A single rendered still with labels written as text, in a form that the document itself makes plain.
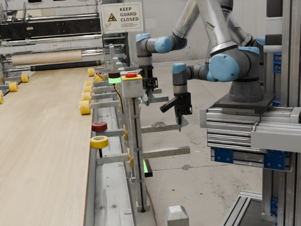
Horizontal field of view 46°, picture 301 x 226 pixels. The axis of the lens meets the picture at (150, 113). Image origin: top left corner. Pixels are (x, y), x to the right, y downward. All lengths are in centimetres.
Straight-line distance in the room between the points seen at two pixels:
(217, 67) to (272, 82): 42
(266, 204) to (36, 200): 126
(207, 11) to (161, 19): 918
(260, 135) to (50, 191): 82
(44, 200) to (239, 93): 91
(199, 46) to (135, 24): 665
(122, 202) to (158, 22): 923
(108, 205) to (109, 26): 292
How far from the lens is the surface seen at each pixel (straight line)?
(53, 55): 435
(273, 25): 179
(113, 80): 175
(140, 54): 175
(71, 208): 108
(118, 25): 427
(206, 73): 179
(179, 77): 182
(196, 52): 1081
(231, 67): 142
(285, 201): 194
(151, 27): 1064
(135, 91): 123
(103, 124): 183
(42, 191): 122
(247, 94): 157
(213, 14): 148
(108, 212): 160
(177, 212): 58
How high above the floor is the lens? 142
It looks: 15 degrees down
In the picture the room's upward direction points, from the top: 4 degrees counter-clockwise
